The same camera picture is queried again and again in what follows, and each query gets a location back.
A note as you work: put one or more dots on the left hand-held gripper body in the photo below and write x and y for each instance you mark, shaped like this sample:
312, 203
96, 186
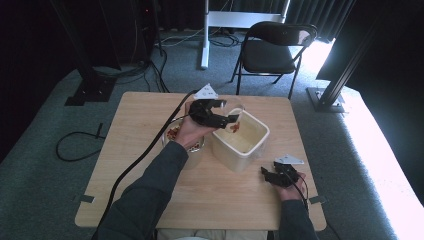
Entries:
205, 113

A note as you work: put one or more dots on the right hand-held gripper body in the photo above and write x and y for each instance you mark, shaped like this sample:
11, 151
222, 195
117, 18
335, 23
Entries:
283, 173

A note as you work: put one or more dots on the clear plastic cup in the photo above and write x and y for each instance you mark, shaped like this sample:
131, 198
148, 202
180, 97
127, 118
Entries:
235, 121

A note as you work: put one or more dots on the white square plastic bin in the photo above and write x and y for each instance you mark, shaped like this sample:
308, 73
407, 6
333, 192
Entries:
241, 148

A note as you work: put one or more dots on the small round bowl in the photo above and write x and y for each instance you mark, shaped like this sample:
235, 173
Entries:
196, 151

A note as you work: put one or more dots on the person's right hand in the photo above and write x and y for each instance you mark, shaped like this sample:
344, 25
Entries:
293, 191

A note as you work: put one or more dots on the person's left hand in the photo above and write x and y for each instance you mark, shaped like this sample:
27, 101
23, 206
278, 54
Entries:
191, 133

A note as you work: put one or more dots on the grey tape strip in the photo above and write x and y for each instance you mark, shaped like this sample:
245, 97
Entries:
317, 200
84, 199

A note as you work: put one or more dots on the black folding chair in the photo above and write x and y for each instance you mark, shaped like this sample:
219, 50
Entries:
268, 56

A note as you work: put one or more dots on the black metal stand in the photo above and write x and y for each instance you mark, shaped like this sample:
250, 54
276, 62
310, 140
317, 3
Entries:
328, 95
90, 83

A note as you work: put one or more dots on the white desk frame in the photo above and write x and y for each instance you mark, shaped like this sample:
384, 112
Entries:
233, 19

